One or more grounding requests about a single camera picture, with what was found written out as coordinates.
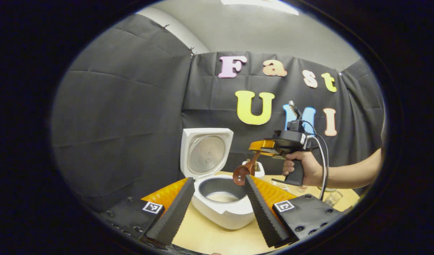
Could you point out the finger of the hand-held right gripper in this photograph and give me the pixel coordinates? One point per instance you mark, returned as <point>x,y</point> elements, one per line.
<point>263,145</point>
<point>273,154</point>

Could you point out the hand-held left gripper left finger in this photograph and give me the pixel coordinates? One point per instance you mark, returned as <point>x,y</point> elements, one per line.
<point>171,219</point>

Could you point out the white rice cooker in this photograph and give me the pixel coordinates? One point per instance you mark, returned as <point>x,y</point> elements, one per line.
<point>224,216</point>

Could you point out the black backdrop cloth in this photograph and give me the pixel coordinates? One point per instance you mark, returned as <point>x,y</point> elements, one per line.
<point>114,124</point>

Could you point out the white toaster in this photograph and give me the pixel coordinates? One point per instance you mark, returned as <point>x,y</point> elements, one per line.
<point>260,171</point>

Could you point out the brown wooden spoon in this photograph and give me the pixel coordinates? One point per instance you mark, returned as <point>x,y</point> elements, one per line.
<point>241,177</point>

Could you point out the white rice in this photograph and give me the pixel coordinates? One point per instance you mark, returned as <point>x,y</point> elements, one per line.
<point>222,197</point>

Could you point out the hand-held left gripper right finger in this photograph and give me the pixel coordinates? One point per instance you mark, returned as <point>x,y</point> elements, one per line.
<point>263,212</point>

